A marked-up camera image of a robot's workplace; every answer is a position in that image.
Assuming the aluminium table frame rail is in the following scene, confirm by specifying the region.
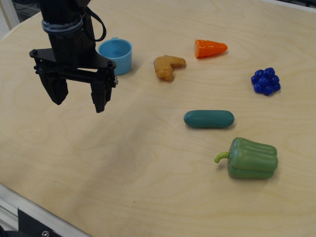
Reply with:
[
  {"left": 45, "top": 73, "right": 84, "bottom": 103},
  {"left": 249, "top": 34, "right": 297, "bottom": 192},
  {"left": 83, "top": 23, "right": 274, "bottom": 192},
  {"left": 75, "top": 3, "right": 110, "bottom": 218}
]
[{"left": 0, "top": 184, "right": 90, "bottom": 237}]

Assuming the blue toy grape bunch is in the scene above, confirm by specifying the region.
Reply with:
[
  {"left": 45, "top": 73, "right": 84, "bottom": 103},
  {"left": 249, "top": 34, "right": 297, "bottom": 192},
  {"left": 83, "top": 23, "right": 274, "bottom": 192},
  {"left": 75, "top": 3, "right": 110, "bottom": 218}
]
[{"left": 251, "top": 67, "right": 281, "bottom": 96}]

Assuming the orange toy carrot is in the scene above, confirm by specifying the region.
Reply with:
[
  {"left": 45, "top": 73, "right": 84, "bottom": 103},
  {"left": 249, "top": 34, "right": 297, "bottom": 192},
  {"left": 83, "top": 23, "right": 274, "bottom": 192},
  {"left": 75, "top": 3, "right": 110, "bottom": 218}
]
[{"left": 194, "top": 39, "right": 228, "bottom": 58}]

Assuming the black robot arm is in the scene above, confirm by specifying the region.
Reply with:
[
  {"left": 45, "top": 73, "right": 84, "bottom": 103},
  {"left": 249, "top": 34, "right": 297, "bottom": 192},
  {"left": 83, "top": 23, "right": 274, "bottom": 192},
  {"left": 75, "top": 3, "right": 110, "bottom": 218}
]
[{"left": 30, "top": 0, "right": 118, "bottom": 113}]

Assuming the black corner bracket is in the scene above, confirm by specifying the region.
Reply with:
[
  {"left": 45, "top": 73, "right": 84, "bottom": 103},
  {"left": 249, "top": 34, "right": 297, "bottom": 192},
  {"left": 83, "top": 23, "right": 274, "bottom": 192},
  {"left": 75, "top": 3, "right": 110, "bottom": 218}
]
[{"left": 18, "top": 209, "right": 61, "bottom": 237}]

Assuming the tan toy chicken nugget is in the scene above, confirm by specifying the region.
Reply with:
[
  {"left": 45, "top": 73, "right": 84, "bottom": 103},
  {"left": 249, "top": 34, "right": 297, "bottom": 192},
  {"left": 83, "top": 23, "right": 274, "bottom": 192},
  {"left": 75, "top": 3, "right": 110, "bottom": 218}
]
[{"left": 154, "top": 55, "right": 186, "bottom": 81}]

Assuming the light blue plastic cup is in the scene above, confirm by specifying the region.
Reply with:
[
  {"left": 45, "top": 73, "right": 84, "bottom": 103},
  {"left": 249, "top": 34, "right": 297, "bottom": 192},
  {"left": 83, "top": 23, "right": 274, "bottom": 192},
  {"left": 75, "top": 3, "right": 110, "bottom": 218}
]
[{"left": 98, "top": 38, "right": 133, "bottom": 75}]

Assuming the green toy bell pepper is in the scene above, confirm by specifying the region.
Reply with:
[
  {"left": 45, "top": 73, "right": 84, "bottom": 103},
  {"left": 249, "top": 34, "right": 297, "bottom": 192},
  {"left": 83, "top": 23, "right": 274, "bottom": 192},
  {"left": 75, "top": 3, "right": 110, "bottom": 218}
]
[{"left": 214, "top": 137, "right": 278, "bottom": 179}]

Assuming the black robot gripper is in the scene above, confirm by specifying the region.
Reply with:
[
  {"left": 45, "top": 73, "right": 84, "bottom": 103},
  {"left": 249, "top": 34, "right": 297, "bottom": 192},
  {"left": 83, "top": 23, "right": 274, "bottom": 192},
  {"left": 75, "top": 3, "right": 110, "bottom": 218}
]
[{"left": 30, "top": 15, "right": 118, "bottom": 113}]

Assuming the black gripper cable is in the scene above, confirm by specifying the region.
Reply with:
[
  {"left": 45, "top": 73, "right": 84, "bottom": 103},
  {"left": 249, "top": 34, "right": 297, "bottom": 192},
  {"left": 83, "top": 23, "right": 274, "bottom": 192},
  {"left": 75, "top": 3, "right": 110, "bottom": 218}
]
[{"left": 83, "top": 6, "right": 107, "bottom": 42}]

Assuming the teal green toy cucumber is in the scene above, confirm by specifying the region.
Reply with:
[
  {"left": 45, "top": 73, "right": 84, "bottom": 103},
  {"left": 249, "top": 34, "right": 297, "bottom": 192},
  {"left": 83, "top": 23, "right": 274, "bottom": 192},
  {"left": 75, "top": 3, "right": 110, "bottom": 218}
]
[{"left": 184, "top": 110, "right": 235, "bottom": 128}]

